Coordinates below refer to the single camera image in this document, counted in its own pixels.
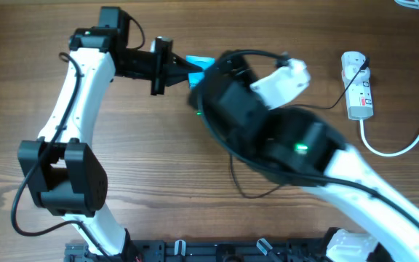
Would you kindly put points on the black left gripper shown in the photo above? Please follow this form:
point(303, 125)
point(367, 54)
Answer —
point(164, 68)

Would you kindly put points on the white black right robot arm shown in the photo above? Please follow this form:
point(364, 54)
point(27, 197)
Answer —
point(255, 121)

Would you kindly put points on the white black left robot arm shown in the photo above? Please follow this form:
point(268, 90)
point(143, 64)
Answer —
point(60, 169)

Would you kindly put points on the white power strip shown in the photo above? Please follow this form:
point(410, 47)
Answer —
point(356, 78)

